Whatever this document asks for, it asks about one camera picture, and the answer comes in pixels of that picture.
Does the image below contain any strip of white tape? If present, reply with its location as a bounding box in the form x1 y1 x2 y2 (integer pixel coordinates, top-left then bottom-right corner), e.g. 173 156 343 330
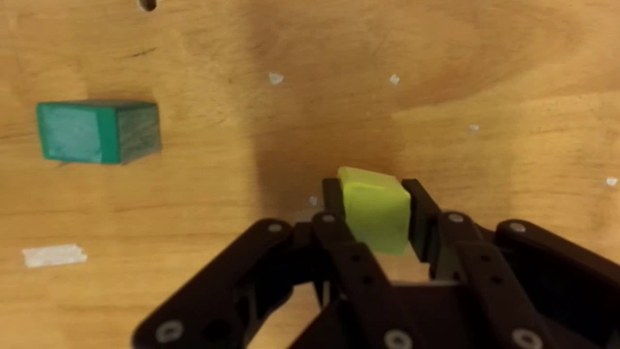
22 244 88 269

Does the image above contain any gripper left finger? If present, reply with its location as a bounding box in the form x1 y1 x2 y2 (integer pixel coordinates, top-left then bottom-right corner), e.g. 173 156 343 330
131 178 394 349

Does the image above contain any green wooden block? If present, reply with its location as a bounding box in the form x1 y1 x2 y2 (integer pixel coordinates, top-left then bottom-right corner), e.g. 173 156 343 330
36 100 162 165

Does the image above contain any yellow cube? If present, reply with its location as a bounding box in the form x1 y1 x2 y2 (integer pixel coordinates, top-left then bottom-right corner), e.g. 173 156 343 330
337 166 412 256

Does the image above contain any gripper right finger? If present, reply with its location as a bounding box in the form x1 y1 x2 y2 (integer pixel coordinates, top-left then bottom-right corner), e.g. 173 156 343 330
401 178 620 349

